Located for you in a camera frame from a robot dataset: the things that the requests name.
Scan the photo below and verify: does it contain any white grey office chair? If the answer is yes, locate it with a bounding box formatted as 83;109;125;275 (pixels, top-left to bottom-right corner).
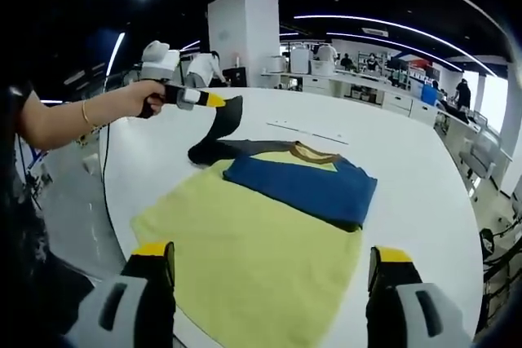
458;127;501;196

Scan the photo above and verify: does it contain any white template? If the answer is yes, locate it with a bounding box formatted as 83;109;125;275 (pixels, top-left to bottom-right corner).
265;121;350;146

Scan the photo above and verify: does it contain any tall white box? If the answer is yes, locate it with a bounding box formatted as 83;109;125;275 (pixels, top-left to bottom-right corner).
290;46;311;75

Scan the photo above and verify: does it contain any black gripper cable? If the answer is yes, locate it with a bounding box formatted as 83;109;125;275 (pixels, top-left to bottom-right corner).
99;119;112;218

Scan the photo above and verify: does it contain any long white drawer counter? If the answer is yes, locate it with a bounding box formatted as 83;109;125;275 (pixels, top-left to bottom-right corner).
260;70;440;127

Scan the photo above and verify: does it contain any person's left hand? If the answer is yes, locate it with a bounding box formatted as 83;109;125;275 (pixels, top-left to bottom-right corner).
95;78;166;126

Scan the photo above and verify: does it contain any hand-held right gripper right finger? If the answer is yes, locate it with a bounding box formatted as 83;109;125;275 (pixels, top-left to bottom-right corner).
365;244;470;348

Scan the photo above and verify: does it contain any black cabinet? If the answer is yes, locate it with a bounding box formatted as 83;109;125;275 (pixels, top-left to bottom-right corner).
225;66;247;88

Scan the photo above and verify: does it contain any low white box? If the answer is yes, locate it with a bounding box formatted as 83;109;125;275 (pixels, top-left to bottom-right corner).
310;59;336;77

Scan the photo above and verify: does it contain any white square pillar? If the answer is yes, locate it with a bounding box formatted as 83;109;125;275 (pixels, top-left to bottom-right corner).
207;0;281;88

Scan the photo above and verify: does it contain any yellow blue grey garment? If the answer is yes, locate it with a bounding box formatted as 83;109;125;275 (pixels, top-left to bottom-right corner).
130;95;378;345

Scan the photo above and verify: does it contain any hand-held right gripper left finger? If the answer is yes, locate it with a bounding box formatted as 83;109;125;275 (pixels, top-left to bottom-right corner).
63;240;177;348

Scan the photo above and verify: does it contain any white ceiling light strip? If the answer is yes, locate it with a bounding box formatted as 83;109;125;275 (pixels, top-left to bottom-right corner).
104;32;126;78
293;15;498;78
325;32;462;70

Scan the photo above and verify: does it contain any person's dark clothing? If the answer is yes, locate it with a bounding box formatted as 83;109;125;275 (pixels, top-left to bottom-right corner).
0;82;93;348

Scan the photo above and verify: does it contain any gold bracelet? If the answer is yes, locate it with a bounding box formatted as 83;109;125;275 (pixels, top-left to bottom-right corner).
80;99;99;129

